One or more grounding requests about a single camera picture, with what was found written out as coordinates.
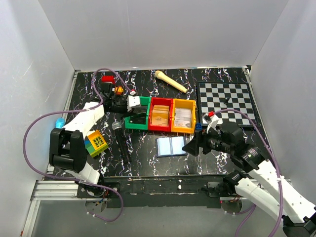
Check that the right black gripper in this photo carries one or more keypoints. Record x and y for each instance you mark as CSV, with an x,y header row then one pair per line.
x,y
192,147

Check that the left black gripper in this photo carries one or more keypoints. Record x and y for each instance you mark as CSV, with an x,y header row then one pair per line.
x,y
133,109

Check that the navy blue card holder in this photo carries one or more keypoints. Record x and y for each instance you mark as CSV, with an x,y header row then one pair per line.
x,y
170,146

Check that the white gold VIP card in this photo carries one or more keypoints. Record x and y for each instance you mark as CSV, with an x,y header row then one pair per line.
x,y
182,122

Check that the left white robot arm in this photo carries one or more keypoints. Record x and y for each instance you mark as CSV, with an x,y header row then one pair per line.
x,y
67,148

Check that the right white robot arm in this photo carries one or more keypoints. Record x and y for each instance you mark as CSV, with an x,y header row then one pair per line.
x,y
257,180

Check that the green plastic bin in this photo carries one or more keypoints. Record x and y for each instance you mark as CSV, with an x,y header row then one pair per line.
x,y
143,110

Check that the red plastic bin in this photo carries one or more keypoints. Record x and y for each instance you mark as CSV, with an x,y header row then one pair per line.
x,y
160,114

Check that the small blue toy brick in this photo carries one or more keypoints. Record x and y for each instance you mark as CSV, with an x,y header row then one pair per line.
x,y
198,127

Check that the black handheld microphone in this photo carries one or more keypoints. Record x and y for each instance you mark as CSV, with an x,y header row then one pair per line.
x,y
122,143

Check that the orange plastic bin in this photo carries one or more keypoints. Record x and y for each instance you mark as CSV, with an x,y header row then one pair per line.
x,y
183,116

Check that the cream wooden pestle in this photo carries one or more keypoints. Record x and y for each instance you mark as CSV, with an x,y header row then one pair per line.
x,y
160,75

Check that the red toy block truck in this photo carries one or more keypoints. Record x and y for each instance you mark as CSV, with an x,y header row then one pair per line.
x,y
108,86

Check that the green yellow toy block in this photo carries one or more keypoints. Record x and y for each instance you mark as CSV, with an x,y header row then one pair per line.
x,y
95,143

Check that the black white chessboard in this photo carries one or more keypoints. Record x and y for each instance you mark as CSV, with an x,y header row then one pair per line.
x,y
240,109

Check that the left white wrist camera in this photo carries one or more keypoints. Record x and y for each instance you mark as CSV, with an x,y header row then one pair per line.
x,y
133,102

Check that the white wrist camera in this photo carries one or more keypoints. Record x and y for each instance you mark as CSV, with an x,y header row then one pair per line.
x,y
133,102
212,120

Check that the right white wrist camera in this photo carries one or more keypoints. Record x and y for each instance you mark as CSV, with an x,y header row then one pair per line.
x,y
212,120

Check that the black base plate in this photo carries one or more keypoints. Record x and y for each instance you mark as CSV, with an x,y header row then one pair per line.
x,y
168,191

